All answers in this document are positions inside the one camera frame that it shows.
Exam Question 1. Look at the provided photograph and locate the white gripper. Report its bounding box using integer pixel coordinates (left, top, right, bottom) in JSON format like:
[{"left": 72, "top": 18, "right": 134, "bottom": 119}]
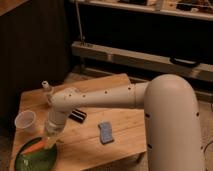
[{"left": 44, "top": 129, "right": 62, "bottom": 149}]

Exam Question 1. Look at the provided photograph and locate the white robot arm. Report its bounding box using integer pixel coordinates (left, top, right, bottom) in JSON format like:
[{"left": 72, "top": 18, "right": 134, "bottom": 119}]
[{"left": 44, "top": 74, "right": 205, "bottom": 171}]

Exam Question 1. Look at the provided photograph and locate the green ceramic bowl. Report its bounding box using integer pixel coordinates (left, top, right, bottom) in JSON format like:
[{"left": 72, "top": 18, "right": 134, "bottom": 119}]
[{"left": 14, "top": 137, "right": 57, "bottom": 171}]

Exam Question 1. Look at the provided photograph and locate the black striped box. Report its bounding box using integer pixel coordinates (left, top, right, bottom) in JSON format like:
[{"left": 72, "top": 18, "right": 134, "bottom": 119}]
[{"left": 69, "top": 109, "right": 87, "bottom": 123}]

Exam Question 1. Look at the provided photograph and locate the clear plastic cup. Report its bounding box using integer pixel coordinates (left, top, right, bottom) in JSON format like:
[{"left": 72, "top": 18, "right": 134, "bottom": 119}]
[{"left": 14, "top": 110, "right": 36, "bottom": 132}]

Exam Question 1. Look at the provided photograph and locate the clear plastic bottle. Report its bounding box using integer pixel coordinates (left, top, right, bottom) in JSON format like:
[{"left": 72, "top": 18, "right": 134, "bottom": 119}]
[{"left": 42, "top": 81, "right": 54, "bottom": 105}]

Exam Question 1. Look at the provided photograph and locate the blue sponge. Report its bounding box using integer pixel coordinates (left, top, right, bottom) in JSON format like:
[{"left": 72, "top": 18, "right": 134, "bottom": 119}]
[{"left": 98, "top": 122, "right": 114, "bottom": 145}]

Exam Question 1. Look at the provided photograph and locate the wooden table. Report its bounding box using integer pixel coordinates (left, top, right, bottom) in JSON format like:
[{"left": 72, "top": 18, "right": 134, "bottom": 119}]
[{"left": 9, "top": 74, "right": 147, "bottom": 171}]

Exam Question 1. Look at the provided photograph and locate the metal pole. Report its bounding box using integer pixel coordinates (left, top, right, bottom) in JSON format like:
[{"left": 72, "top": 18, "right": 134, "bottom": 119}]
[{"left": 74, "top": 0, "right": 85, "bottom": 45}]

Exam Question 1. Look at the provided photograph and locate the upper shelf board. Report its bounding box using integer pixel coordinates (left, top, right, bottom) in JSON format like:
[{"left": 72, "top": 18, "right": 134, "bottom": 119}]
[{"left": 69, "top": 0, "right": 213, "bottom": 21}]

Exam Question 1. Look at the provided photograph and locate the black handle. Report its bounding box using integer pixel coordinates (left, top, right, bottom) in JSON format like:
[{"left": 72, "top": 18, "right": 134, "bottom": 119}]
[{"left": 169, "top": 57, "right": 201, "bottom": 68}]

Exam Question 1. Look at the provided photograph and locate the black cable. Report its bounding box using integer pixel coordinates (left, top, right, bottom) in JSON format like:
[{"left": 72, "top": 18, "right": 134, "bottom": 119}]
[{"left": 202, "top": 140, "right": 213, "bottom": 171}]

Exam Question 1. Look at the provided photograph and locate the grey metal shelf rail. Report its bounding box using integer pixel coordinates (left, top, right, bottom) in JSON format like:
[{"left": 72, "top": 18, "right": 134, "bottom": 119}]
[{"left": 71, "top": 41, "right": 213, "bottom": 82}]

